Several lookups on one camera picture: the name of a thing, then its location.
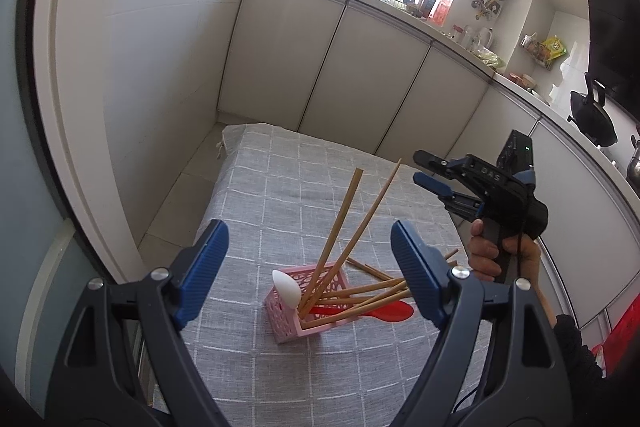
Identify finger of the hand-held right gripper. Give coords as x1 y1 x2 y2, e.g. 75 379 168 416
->
413 150 472 181
412 172 484 223

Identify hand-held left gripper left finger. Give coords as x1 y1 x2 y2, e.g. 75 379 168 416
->
44 218 231 427

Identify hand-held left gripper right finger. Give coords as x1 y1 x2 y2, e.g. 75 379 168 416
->
390 220 574 427

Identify red plastic spoon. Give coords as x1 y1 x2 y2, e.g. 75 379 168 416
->
300 300 415 324

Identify bunch of wooden chopsticks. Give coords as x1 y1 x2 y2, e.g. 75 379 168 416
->
298 158 460 325

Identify white plastic spoon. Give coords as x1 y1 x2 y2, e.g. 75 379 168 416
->
271 270 302 309

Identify pink perforated plastic basket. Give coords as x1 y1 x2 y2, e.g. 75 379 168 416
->
263 261 351 345

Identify person's right forearm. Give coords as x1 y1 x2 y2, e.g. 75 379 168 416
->
532 279 608 413

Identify person's right hand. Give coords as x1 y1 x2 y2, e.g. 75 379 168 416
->
467 220 543 291

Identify grey checked tablecloth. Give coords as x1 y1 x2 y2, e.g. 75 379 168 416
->
150 123 493 427

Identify white kitchen countertop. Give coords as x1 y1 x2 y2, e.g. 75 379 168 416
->
249 0 640 202

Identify white kitchen cabinets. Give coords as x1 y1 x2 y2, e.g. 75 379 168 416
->
217 0 640 328

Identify black wok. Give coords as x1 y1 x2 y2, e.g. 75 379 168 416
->
569 72 620 146

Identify metal kettle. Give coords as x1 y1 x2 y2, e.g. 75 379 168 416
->
626 136 640 190

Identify white jug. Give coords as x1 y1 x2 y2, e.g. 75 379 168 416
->
472 27 496 50

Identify red dish soap bottle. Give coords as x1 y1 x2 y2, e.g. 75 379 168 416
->
427 0 451 25

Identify yellow snack packet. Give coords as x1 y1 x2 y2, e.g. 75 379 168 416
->
542 36 569 58

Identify red plastic bag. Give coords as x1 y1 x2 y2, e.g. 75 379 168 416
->
592 297 640 375

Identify sliding glass door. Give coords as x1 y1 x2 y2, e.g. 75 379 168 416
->
0 0 141 408

